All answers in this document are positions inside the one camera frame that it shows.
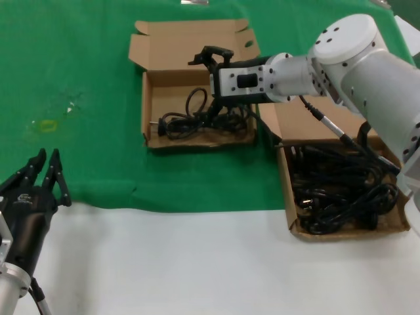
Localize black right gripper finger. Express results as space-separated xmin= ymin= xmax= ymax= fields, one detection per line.
xmin=200 ymin=97 xmax=231 ymax=125
xmin=188 ymin=45 xmax=235 ymax=69

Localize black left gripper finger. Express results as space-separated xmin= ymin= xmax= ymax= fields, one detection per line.
xmin=0 ymin=148 xmax=47 ymax=198
xmin=40 ymin=148 xmax=73 ymax=207

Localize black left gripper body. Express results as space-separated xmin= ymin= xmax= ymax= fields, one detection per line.
xmin=0 ymin=186 xmax=58 ymax=280

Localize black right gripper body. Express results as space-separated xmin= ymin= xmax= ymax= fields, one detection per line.
xmin=209 ymin=56 xmax=274 ymax=107

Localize black power cable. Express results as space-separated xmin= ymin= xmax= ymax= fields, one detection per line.
xmin=149 ymin=87 xmax=259 ymax=142

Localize open brown cardboard box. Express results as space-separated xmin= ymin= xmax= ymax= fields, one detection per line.
xmin=255 ymin=94 xmax=412 ymax=243
xmin=127 ymin=18 xmax=262 ymax=152

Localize green table cloth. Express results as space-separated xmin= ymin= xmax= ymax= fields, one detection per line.
xmin=0 ymin=0 xmax=420 ymax=216

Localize white paper sheet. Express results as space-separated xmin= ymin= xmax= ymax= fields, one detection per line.
xmin=392 ymin=14 xmax=420 ymax=58

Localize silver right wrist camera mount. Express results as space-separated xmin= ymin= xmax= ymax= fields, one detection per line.
xmin=217 ymin=63 xmax=274 ymax=100

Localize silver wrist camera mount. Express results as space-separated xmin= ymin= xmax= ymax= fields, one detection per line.
xmin=0 ymin=209 xmax=15 ymax=264
xmin=217 ymin=63 xmax=274 ymax=100

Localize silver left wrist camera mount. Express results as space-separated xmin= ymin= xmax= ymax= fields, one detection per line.
xmin=0 ymin=209 xmax=15 ymax=264

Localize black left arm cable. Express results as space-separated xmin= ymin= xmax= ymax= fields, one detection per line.
xmin=28 ymin=277 xmax=52 ymax=315

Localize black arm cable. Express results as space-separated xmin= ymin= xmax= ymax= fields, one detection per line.
xmin=298 ymin=94 xmax=402 ymax=173
xmin=28 ymin=277 xmax=52 ymax=315

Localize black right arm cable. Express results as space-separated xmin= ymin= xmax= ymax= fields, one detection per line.
xmin=298 ymin=94 xmax=402 ymax=173

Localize tangled black power cables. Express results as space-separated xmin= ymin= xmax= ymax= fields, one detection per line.
xmin=288 ymin=143 xmax=402 ymax=236

